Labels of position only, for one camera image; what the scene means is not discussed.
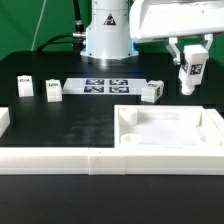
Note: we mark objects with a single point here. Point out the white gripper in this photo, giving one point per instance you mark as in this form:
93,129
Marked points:
151,20

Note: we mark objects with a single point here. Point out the white square tabletop part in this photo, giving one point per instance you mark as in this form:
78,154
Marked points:
161,126

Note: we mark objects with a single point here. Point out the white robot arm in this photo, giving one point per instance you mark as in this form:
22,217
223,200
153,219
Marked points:
118,24

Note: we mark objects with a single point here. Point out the white right fence piece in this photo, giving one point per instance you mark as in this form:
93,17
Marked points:
217,119

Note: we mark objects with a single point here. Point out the white fence piece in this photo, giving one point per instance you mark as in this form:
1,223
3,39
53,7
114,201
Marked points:
4,119
217,119

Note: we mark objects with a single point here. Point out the white fiducial tag sheet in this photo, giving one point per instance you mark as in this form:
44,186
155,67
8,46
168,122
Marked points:
103,86

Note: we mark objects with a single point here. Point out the white front fence bar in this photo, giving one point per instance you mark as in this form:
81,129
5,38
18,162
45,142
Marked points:
108,161

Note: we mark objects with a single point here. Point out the white left fence piece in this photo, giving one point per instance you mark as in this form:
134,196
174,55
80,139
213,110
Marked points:
4,119

